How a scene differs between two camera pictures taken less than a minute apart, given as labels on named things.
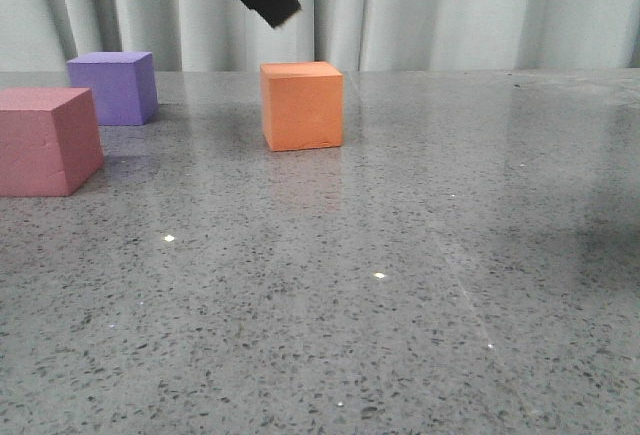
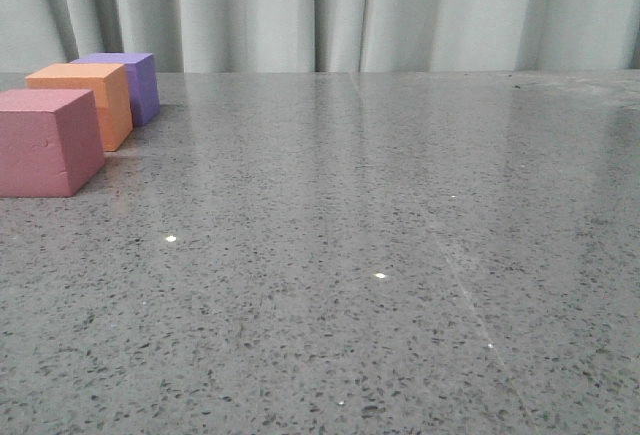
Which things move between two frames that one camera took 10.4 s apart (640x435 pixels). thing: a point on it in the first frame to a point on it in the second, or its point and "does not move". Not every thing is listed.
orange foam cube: (302, 105) to (110, 86)
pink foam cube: (50, 140) does not move
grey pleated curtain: (370, 13) does not move
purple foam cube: (123, 85) does not move
